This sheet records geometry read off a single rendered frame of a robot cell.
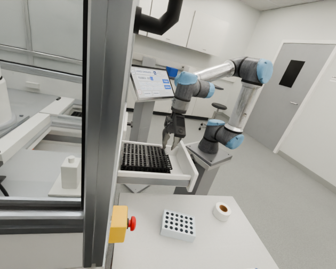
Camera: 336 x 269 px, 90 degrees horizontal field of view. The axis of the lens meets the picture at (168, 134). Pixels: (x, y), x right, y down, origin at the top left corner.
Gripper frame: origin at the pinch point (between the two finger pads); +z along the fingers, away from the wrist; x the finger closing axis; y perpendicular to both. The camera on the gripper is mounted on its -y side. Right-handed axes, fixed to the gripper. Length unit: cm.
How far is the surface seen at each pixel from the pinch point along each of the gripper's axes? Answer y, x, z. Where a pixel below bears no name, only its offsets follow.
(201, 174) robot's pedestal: 19, -36, 30
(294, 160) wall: 148, -304, 79
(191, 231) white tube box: -32.5, -6.8, 14.7
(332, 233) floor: 11, -219, 88
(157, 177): -14.4, 6.0, 6.6
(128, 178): -14.6, 17.5, 7.8
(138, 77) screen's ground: 80, 16, -17
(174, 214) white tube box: -25.7, -1.6, 14.4
